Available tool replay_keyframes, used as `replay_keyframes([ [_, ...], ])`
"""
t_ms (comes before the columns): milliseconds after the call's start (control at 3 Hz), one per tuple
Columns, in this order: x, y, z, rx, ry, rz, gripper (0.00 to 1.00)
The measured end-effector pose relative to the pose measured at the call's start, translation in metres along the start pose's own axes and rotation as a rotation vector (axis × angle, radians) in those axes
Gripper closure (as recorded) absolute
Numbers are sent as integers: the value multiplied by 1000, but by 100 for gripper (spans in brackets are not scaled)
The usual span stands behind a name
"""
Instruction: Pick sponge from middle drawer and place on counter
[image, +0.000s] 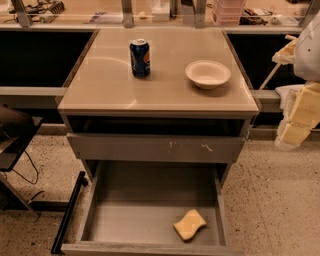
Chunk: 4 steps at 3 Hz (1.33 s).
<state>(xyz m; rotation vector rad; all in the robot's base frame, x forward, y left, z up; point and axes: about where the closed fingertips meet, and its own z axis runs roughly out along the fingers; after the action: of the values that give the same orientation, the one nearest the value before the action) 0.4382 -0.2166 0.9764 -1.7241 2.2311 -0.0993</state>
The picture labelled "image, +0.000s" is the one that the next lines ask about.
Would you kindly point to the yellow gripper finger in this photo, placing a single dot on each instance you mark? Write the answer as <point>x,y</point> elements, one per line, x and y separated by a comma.
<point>286,55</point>
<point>300,118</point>

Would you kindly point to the white stick with tip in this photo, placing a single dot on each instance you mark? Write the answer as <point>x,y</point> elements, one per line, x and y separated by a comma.
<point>270,75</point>

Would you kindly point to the blue pepsi can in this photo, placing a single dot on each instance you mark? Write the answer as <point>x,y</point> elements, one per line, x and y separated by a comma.
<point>140,58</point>

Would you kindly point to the grey drawer cabinet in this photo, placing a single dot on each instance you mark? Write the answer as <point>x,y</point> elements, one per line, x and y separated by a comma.
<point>104,96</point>

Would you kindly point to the white bowl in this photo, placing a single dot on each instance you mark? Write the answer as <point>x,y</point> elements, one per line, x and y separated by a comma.
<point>207,74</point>

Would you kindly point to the pink stacked trays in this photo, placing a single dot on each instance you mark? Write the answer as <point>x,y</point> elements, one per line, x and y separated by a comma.
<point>227,12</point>

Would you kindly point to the yellow sponge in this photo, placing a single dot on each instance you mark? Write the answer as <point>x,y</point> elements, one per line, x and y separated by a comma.
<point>190,223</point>

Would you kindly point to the closed top drawer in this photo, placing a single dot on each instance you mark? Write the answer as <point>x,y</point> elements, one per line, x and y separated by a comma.
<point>155,148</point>

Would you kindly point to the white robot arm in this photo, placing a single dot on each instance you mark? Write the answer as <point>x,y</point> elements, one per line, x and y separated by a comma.
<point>307,52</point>

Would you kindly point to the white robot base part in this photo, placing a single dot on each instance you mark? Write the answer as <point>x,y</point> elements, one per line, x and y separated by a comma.
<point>287,94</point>

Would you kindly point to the open middle drawer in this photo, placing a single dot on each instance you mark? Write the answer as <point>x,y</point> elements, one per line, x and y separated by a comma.
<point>132,207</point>

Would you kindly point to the black chair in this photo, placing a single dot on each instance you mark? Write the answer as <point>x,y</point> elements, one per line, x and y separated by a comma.
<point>16,132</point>

